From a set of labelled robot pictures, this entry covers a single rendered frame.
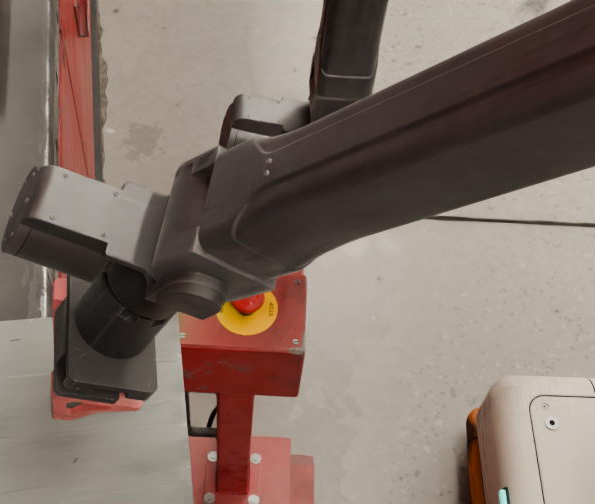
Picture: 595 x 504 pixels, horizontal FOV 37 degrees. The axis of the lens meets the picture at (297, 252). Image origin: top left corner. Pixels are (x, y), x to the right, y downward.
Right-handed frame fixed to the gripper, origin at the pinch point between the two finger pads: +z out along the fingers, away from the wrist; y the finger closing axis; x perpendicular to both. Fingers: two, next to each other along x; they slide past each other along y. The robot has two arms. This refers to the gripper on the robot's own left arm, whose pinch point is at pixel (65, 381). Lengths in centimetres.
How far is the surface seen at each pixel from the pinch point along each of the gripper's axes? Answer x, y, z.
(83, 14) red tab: 19, -100, 43
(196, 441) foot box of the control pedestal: 53, -34, 74
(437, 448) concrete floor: 101, -33, 62
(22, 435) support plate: -1.8, 2.8, 4.4
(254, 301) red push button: 26.0, -19.7, 10.7
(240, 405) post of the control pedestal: 41, -23, 40
